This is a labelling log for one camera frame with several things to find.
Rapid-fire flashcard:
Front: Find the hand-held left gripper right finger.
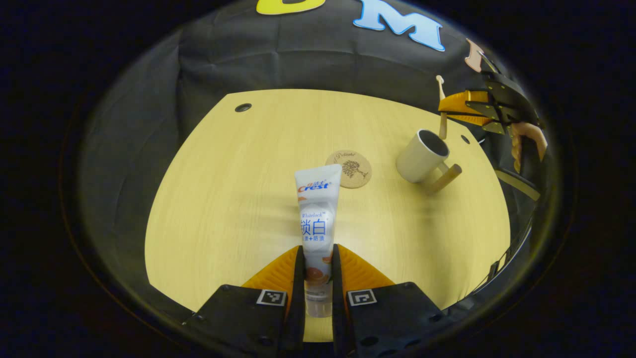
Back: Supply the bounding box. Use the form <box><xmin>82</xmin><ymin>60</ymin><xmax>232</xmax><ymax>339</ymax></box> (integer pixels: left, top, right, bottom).
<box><xmin>331</xmin><ymin>243</ymin><xmax>447</xmax><ymax>358</ymax></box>

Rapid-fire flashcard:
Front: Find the white toothpaste tube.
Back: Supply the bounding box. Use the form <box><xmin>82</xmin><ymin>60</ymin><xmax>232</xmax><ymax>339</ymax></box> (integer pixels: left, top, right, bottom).
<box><xmin>294</xmin><ymin>164</ymin><xmax>342</xmax><ymax>319</ymax></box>

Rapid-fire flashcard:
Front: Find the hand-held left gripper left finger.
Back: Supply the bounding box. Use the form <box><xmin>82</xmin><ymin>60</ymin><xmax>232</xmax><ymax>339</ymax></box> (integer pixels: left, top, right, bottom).
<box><xmin>183</xmin><ymin>245</ymin><xmax>306</xmax><ymax>358</ymax></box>

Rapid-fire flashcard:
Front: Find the white cup with wooden handle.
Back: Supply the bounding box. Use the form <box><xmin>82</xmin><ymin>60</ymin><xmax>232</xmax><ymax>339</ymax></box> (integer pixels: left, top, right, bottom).
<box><xmin>396</xmin><ymin>129</ymin><xmax>463</xmax><ymax>196</ymax></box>

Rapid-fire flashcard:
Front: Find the round cork coaster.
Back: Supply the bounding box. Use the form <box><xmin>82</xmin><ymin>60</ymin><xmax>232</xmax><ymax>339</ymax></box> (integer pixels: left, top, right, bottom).
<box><xmin>325</xmin><ymin>150</ymin><xmax>373</xmax><ymax>189</ymax></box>

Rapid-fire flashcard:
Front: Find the wooden toothbrush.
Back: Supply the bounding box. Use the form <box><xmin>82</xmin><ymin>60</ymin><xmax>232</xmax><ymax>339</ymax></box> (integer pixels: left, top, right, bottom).
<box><xmin>435</xmin><ymin>75</ymin><xmax>448</xmax><ymax>140</ymax></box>

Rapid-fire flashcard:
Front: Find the black backdrop cloth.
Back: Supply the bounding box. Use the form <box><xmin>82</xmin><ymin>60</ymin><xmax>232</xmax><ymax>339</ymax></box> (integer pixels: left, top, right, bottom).
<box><xmin>79</xmin><ymin>0</ymin><xmax>542</xmax><ymax>324</ymax></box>

